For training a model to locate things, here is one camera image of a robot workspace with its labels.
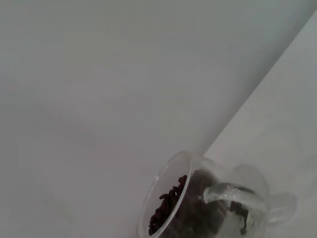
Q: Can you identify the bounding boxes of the brown coffee beans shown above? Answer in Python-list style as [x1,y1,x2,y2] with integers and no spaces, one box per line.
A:
[148,168,251,238]

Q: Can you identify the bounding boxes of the double-walled glass cup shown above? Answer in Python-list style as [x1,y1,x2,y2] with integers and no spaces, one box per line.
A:
[137,150,298,238]

